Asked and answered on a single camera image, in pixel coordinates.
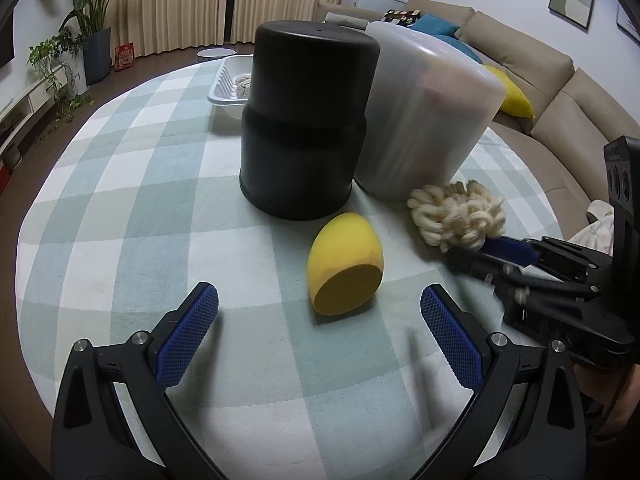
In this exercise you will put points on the dark grey plant pot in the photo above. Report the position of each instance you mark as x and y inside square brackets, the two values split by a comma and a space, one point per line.
[96, 57]

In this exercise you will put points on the beige leather sofa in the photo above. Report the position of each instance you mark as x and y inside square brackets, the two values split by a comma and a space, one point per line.
[540, 80]

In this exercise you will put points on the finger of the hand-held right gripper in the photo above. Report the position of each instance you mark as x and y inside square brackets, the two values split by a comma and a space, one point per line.
[510, 249]
[475, 262]

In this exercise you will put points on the red printed box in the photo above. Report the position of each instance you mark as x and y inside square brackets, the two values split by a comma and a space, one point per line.
[125, 56]

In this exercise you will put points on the yellow cushion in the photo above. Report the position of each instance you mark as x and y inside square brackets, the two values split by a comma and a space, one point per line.
[512, 95]

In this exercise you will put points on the translucent plastic container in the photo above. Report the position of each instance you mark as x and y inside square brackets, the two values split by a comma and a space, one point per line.
[425, 125]

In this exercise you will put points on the large cream yarn sponge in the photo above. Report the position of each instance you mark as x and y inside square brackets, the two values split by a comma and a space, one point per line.
[455, 217]

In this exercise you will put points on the framed wall picture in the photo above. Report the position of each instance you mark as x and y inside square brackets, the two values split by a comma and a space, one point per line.
[629, 24]
[572, 0]

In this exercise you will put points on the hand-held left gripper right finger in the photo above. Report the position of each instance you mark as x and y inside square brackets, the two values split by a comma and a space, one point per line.
[450, 340]

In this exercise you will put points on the black plastic container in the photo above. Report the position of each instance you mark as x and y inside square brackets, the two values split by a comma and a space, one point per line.
[300, 125]

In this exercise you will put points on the teal cushion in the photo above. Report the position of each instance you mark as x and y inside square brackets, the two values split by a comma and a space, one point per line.
[465, 49]
[435, 25]

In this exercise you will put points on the brown patterned cushion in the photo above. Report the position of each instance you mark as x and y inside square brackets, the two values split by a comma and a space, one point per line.
[400, 16]

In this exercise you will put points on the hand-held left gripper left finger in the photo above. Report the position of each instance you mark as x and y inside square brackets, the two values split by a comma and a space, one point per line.
[187, 340]

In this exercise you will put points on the person's right hand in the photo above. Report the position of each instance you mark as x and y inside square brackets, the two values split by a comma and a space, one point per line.
[617, 400]

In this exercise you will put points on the folded grey cloth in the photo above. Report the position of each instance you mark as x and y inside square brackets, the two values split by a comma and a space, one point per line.
[345, 18]

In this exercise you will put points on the red storage box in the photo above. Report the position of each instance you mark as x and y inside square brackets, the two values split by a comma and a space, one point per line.
[3, 179]

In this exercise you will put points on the white plastic tray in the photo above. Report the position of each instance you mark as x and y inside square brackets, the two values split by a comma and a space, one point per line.
[225, 91]

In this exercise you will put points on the white television console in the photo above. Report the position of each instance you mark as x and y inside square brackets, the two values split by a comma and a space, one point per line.
[25, 105]

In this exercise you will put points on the trailing leafy plant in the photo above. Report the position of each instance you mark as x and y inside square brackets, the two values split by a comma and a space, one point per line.
[50, 57]

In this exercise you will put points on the yellow egg-shaped sponge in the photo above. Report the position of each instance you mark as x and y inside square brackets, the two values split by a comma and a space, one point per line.
[340, 260]

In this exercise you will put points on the person's floral clothing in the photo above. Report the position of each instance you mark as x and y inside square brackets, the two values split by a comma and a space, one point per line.
[597, 232]

